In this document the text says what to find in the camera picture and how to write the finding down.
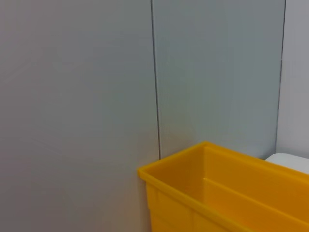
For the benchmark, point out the yellow plastic bin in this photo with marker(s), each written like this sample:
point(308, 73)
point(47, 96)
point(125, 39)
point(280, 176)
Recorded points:
point(217, 193)

